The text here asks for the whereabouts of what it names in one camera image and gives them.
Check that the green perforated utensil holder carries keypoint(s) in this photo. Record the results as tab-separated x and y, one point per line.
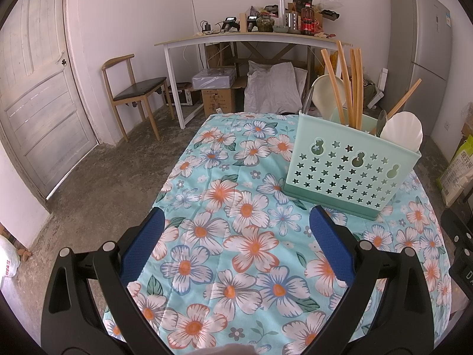
351	181

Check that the silver refrigerator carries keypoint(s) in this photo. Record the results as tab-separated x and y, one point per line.
417	63

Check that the yellow bag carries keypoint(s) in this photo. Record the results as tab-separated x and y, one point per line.
332	61

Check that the green and white rice bag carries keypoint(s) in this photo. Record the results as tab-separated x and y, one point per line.
456	173

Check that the black hand-held device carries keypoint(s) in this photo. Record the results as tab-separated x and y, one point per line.
252	22
229	24

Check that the clear plastic cylinder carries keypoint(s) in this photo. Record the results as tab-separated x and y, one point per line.
281	11

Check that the metal cup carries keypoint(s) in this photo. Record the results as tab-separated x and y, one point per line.
292	21

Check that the cream spoon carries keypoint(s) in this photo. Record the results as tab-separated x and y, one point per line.
325	92

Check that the metal spoon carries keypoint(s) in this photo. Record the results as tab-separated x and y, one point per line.
308	100

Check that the white table with wooden top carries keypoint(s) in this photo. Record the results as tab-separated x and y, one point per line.
236	37

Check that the grey flat box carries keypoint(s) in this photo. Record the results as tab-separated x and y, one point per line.
214	78

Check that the wooden chopstick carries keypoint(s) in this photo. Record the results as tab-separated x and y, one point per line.
360	88
332	81
354	88
343	70
404	98

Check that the small white appliance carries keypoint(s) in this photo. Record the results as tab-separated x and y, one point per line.
179	96

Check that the glass jar with green contents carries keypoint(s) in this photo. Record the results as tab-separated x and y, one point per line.
266	23

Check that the wooden chair with dark seat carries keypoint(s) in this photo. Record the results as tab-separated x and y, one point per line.
138	88

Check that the floral blue blanket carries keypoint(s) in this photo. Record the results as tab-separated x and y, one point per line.
240	229

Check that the red oil bottle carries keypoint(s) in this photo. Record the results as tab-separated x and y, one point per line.
307	20

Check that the brown cardboard box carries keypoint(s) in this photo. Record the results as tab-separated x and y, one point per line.
218	101

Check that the white panelled door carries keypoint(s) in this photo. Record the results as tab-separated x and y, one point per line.
40	100

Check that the power strip with charger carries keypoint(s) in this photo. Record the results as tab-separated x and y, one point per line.
207	29

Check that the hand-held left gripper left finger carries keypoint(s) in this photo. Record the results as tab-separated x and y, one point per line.
144	244

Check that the white rice paddle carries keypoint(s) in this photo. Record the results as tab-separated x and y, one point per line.
401	133

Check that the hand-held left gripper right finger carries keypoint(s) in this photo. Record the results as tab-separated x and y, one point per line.
330	244

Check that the white upright board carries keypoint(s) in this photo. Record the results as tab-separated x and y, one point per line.
380	88

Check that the white woven sack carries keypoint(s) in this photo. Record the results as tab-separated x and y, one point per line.
8	262

